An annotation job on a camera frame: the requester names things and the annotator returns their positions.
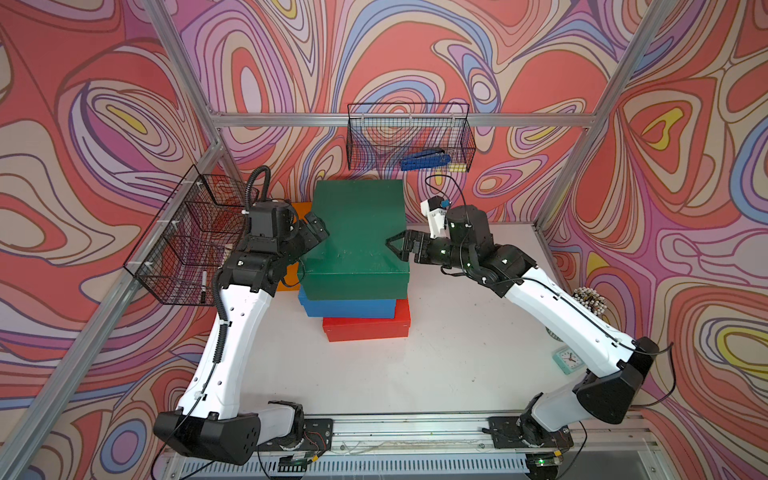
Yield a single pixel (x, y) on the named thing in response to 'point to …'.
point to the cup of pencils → (590, 299)
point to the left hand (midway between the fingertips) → (316, 229)
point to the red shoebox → (355, 328)
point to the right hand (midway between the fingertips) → (399, 253)
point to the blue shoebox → (378, 308)
